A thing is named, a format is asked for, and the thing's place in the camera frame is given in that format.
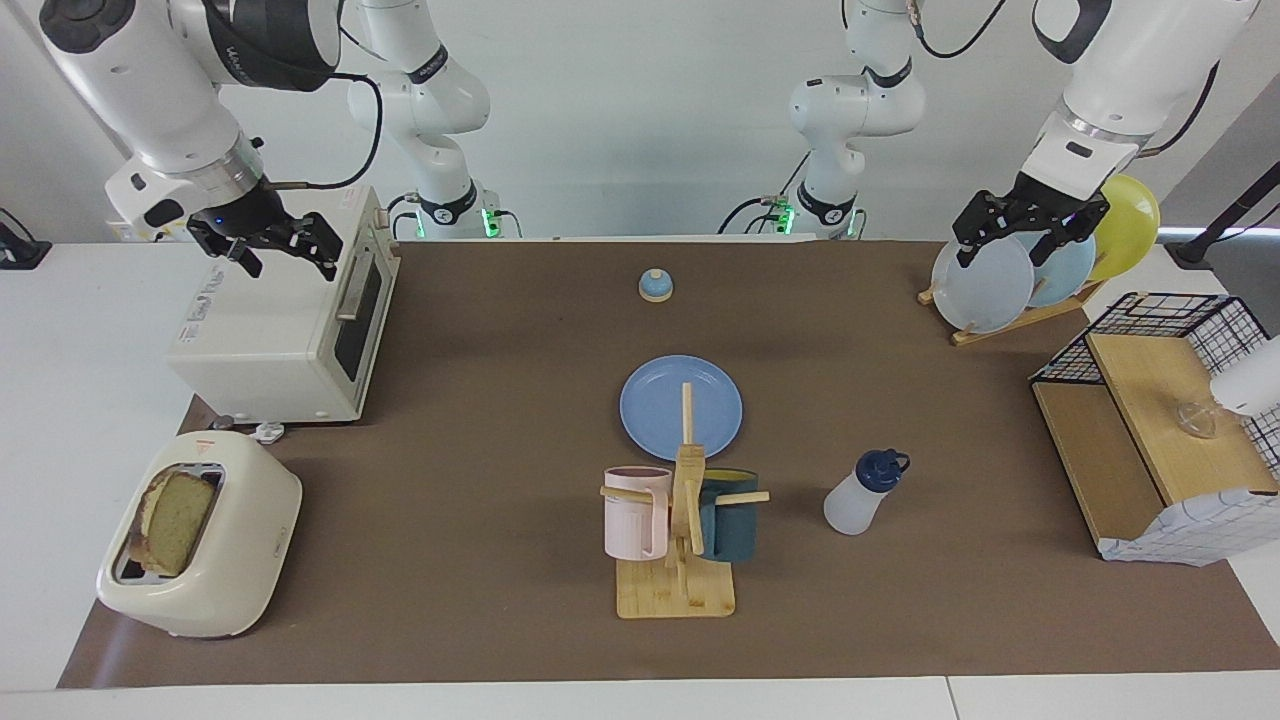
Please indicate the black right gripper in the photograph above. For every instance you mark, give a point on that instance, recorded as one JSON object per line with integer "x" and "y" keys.
{"x": 245, "y": 220}

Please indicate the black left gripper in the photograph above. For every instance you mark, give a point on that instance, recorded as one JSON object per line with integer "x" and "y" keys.
{"x": 1030, "y": 205}

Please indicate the slice of toast bread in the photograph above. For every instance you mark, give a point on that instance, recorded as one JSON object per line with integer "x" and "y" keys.
{"x": 180, "y": 520}

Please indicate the white bottle with navy cap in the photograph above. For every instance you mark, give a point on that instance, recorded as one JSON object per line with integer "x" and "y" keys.
{"x": 855, "y": 500}

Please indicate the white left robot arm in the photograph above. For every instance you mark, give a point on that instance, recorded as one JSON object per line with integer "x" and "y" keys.
{"x": 1120, "y": 70}

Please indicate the pale grey plate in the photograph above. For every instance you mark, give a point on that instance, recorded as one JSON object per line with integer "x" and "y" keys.
{"x": 985, "y": 295}

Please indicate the light blue plate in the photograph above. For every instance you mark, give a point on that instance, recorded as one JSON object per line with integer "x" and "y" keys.
{"x": 1065, "y": 275}

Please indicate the wooden plate rack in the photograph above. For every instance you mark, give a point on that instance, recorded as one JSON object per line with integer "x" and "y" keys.
{"x": 1010, "y": 328}

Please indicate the yellow plate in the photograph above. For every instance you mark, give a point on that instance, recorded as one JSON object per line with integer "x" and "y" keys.
{"x": 1130, "y": 225}

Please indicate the blue round plate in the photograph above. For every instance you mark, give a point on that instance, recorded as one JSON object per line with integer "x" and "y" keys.
{"x": 660, "y": 400}

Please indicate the white toaster oven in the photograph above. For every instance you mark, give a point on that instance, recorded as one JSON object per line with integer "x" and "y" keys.
{"x": 270, "y": 330}

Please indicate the brown table mat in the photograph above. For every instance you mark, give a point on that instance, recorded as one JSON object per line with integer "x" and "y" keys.
{"x": 480, "y": 400}

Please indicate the clear glass cup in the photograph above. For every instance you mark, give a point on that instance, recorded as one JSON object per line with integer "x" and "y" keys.
{"x": 1198, "y": 420}

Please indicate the black clamp base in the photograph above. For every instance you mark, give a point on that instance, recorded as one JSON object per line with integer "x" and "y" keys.
{"x": 20, "y": 250}

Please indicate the white cylindrical object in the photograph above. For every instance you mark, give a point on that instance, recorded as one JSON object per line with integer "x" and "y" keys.
{"x": 1250, "y": 385}

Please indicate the cream two-slot toaster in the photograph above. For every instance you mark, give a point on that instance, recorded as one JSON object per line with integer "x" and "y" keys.
{"x": 240, "y": 540}

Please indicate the white checkered cloth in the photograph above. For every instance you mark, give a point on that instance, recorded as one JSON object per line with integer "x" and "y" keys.
{"x": 1190, "y": 525}

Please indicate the small blue bell wooden knob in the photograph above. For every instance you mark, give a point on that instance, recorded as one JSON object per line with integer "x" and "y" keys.
{"x": 655, "y": 288}

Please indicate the dark teal mug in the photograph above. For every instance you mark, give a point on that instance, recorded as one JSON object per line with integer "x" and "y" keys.
{"x": 735, "y": 525}

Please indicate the pink mug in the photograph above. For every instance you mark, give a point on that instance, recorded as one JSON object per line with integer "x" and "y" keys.
{"x": 630, "y": 515}

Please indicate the wooden mug tree rack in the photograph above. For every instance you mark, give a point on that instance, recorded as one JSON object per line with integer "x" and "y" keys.
{"x": 675, "y": 595}

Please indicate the white wall power strip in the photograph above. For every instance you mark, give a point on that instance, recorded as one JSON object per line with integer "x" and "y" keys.
{"x": 125, "y": 234}

